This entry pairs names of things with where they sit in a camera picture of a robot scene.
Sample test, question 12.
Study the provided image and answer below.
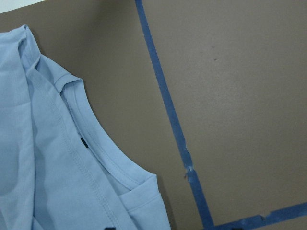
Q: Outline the light blue t-shirt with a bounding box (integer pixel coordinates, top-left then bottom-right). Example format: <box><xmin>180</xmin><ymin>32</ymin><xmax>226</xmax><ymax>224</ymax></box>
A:
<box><xmin>0</xmin><ymin>25</ymin><xmax>170</xmax><ymax>230</ymax></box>

